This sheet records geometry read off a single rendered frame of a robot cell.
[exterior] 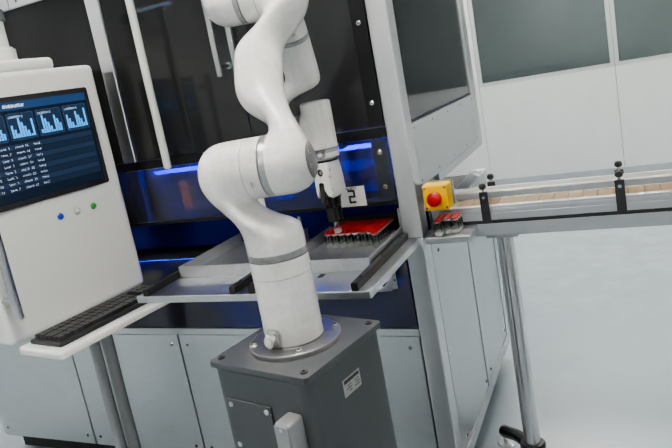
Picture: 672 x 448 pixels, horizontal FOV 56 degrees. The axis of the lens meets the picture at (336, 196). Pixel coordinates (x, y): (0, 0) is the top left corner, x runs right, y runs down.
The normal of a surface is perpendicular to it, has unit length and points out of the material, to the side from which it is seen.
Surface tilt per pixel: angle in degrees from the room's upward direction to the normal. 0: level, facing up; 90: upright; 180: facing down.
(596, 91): 90
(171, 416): 90
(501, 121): 90
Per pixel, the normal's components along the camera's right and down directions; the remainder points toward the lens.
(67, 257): 0.84, -0.05
